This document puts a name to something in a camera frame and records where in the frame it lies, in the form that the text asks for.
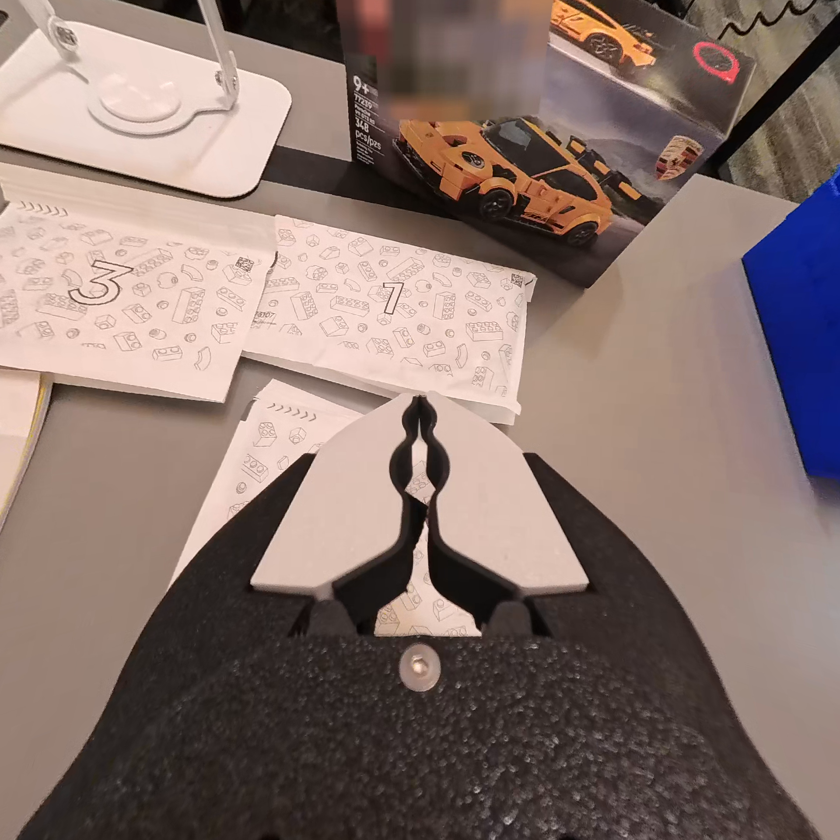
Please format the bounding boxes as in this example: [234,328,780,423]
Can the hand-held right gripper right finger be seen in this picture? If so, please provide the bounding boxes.
[425,392,589,632]

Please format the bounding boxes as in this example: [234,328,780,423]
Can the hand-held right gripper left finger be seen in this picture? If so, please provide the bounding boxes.
[251,394,424,634]

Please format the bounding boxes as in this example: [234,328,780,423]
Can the white brick-print paper bag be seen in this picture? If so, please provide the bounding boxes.
[243,213,536,421]
[167,379,487,639]
[0,164,277,403]

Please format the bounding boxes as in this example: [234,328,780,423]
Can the toy car instruction booklet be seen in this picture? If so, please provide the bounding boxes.
[0,369,53,526]

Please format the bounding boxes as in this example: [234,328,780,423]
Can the white book stand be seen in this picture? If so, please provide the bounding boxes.
[0,0,293,198]

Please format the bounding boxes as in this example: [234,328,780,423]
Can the black desk mat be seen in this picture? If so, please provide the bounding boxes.
[261,141,358,179]

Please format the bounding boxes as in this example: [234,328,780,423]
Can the toy car set box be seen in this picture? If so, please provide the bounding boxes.
[335,0,759,290]

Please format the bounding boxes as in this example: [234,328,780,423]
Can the blue storage bin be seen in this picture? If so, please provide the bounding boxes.
[742,167,840,480]

